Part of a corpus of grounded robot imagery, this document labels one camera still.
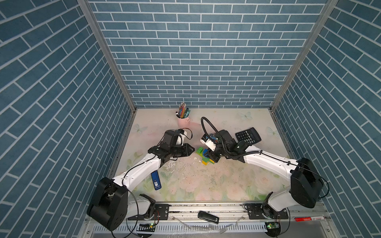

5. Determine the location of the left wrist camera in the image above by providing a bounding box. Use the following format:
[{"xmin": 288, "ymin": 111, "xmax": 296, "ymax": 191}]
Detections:
[{"xmin": 176, "ymin": 129, "xmax": 186, "ymax": 146}]

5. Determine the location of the black calculator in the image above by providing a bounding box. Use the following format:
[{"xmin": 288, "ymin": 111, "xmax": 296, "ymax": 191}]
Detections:
[{"xmin": 235, "ymin": 128, "xmax": 262, "ymax": 145}]

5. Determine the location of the red marker pen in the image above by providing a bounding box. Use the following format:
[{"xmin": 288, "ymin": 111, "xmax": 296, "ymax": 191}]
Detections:
[{"xmin": 294, "ymin": 216, "xmax": 325, "ymax": 222}]

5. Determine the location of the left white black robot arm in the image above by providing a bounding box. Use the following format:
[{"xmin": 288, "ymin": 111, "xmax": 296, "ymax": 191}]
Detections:
[{"xmin": 86, "ymin": 128, "xmax": 195, "ymax": 231}]

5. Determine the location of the small green lego bottom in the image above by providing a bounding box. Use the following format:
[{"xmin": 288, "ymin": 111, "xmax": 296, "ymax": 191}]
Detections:
[{"xmin": 196, "ymin": 147, "xmax": 204, "ymax": 156}]

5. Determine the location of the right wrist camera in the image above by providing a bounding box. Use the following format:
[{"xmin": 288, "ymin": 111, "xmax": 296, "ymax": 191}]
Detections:
[{"xmin": 200, "ymin": 134, "xmax": 218, "ymax": 151}]

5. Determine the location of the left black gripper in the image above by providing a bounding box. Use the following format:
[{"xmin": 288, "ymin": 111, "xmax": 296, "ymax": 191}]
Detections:
[{"xmin": 168, "ymin": 143, "xmax": 195, "ymax": 157}]

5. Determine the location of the pink pen cup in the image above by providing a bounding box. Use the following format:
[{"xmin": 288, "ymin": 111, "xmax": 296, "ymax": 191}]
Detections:
[{"xmin": 177, "ymin": 117, "xmax": 191, "ymax": 129}]

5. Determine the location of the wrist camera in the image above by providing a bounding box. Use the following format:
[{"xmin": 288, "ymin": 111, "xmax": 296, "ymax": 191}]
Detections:
[
  {"xmin": 200, "ymin": 134, "xmax": 218, "ymax": 151},
  {"xmin": 176, "ymin": 129, "xmax": 186, "ymax": 146}
]

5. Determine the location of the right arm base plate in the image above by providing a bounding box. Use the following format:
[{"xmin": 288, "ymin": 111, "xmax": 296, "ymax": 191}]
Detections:
[{"xmin": 243, "ymin": 203, "xmax": 289, "ymax": 220}]

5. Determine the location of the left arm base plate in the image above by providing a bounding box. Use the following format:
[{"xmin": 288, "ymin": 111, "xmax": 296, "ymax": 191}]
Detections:
[{"xmin": 127, "ymin": 204, "xmax": 170, "ymax": 221}]

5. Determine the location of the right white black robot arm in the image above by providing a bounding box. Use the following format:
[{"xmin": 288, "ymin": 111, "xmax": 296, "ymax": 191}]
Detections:
[{"xmin": 200, "ymin": 130, "xmax": 324, "ymax": 218}]

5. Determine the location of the blue black usb device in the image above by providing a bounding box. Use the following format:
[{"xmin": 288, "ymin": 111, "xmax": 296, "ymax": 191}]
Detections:
[{"xmin": 151, "ymin": 170, "xmax": 162, "ymax": 190}]

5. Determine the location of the black remote on rail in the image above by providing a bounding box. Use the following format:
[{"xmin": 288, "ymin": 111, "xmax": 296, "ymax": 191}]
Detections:
[{"xmin": 197, "ymin": 211, "xmax": 219, "ymax": 224}]

